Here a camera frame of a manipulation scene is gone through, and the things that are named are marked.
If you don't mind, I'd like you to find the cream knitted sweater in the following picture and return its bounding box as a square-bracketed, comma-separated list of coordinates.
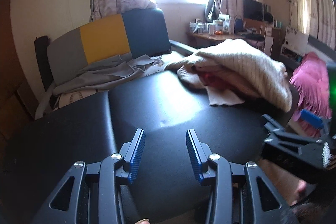
[166, 39, 293, 113]

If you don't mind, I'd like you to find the person's right hand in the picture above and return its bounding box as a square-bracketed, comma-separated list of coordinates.
[291, 180, 307, 206]

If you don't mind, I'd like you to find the pink fringed garment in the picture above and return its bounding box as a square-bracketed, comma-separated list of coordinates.
[289, 52, 332, 138]

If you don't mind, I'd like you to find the wooden desk with clutter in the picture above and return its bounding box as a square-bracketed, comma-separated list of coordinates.
[187, 18, 285, 59]

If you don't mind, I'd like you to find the grey cloth on bed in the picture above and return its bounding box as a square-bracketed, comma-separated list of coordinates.
[53, 55, 165, 96]

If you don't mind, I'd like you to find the black monitor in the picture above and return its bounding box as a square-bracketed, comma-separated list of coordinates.
[243, 0, 264, 21]

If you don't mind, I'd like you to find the black post behind cushion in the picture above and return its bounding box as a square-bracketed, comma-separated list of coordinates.
[34, 35, 54, 92]

